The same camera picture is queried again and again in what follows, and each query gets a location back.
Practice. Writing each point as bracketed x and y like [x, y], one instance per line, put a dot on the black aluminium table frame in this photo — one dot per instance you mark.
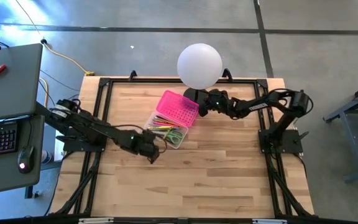
[135, 80]

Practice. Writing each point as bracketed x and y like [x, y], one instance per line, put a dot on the grey closed laptop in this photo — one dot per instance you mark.
[11, 84]

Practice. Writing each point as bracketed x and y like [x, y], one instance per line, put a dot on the orange pencil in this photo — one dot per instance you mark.
[166, 120]

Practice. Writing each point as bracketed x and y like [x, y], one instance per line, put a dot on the grey desk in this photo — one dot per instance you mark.
[8, 180]

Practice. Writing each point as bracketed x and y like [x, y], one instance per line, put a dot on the black computer mouse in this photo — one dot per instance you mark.
[25, 158]

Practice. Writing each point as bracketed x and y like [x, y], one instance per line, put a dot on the white bottle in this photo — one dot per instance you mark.
[46, 157]

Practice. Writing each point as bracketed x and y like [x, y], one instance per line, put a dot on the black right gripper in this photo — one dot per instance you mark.
[219, 101]

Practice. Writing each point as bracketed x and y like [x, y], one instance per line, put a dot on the pink pen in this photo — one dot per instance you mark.
[166, 123]

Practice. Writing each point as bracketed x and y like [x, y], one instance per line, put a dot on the grey metal table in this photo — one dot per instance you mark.
[350, 107]

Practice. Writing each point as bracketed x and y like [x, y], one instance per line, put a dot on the yellow highlighter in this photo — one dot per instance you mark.
[160, 127]

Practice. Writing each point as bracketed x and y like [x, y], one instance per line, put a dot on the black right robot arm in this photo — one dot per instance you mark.
[259, 105]

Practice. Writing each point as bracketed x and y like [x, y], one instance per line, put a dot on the clear pencil box pink lid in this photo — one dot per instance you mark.
[179, 107]

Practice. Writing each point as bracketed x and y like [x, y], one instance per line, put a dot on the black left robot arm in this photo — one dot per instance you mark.
[89, 126]

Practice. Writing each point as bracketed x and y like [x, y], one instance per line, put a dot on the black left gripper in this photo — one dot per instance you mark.
[145, 144]

